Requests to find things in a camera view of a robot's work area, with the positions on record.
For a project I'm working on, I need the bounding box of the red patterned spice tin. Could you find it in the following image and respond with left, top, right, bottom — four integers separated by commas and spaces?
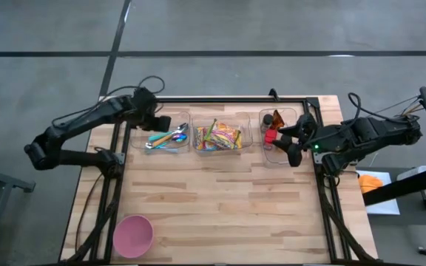
263, 129, 279, 150

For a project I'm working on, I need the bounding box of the grey metal table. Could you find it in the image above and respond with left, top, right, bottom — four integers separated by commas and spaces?
0, 162, 36, 266

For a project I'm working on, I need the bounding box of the teal-handled metal spoon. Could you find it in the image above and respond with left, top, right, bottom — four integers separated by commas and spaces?
147, 123, 190, 143

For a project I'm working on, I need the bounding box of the clear plastic bin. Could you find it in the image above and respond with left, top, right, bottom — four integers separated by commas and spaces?
130, 110, 192, 151
259, 106, 299, 168
191, 112, 254, 156

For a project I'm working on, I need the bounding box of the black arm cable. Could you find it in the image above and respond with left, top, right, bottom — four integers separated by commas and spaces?
348, 92, 421, 123
101, 75, 166, 97

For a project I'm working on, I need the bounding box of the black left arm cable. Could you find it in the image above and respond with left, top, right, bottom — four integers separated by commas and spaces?
101, 75, 166, 97

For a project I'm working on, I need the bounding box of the yellow ramen noodle packet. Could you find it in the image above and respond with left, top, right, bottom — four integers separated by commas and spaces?
216, 125, 243, 149

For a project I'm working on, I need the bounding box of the white paper sheet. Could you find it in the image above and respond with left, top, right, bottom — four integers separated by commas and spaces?
356, 169, 401, 216

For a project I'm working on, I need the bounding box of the dark-capped spice jar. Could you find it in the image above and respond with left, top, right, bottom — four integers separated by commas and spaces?
260, 113, 274, 132

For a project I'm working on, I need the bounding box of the wooden-handled metal spoon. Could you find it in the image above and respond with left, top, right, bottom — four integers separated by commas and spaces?
152, 125, 189, 148

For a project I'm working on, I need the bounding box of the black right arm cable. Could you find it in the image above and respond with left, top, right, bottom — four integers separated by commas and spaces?
348, 92, 421, 123

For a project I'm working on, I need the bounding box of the white plastic container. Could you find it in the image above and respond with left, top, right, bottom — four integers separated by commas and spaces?
396, 165, 426, 182

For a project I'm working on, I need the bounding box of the pink bowl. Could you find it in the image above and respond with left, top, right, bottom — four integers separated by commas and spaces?
112, 214, 155, 259

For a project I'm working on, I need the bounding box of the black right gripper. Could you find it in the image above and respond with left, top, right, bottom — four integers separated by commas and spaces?
271, 113, 317, 168

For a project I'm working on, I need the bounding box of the orange cloth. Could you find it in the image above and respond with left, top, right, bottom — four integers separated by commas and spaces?
358, 174, 384, 194

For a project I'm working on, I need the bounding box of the pink orange ramen noodle packet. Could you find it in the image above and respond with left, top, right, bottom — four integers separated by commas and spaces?
195, 127, 214, 151

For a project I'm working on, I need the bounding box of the red-brown sauce packet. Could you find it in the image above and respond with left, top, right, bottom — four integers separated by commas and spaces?
271, 109, 285, 130

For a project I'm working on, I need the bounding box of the black aluminium table frame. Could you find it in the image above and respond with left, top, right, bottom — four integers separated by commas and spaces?
61, 88, 380, 266

